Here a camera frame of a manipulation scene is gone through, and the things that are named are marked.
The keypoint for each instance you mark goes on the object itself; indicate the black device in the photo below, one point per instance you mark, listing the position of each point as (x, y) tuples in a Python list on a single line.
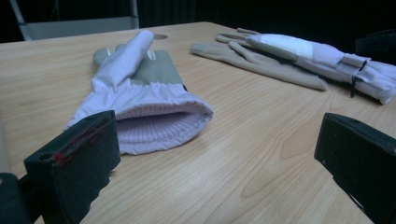
[(378, 46)]

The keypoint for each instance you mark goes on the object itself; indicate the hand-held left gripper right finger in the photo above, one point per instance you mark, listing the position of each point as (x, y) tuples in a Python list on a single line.
[(361, 155)]

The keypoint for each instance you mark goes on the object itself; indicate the beige suede glove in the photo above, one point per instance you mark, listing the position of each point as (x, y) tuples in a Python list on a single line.
[(271, 67)]

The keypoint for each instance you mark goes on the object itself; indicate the grey chair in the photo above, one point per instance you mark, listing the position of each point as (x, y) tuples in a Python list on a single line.
[(77, 28)]

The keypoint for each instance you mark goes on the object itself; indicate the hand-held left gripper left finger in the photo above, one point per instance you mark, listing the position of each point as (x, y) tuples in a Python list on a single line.
[(77, 158)]

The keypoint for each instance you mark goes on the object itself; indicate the lavender glove with grey palm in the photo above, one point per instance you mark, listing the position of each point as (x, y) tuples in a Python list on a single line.
[(146, 102)]

